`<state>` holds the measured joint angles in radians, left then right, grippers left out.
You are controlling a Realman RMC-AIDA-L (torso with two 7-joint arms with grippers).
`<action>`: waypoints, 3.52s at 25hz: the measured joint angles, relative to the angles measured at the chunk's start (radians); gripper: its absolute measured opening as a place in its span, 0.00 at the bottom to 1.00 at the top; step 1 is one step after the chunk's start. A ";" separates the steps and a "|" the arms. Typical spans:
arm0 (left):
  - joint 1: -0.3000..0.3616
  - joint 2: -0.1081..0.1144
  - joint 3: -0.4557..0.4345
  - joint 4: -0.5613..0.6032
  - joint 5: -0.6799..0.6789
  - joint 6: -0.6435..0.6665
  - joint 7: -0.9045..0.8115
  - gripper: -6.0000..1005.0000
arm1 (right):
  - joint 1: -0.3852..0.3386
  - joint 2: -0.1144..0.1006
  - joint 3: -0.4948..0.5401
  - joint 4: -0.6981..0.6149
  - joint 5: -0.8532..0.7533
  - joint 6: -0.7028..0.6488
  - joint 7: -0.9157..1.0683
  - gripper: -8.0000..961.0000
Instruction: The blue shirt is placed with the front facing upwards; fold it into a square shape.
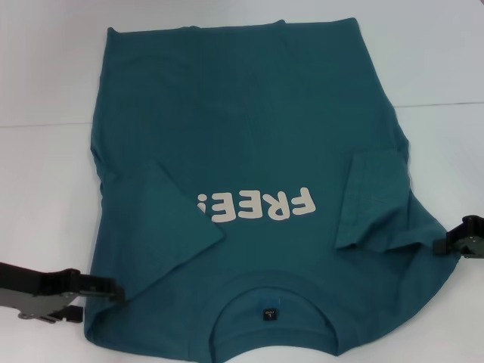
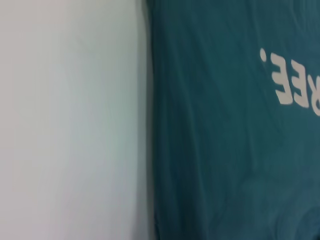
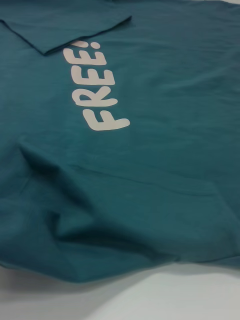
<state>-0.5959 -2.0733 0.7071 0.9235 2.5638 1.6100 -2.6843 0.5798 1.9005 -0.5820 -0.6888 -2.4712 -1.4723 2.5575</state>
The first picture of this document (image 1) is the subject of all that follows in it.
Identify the blue shirt with FREE print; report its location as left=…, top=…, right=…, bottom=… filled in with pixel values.
left=82, top=17, right=461, bottom=358

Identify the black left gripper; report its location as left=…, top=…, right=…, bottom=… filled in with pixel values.
left=0, top=260, right=126, bottom=325

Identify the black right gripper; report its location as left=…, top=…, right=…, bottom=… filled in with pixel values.
left=433, top=214, right=484, bottom=261

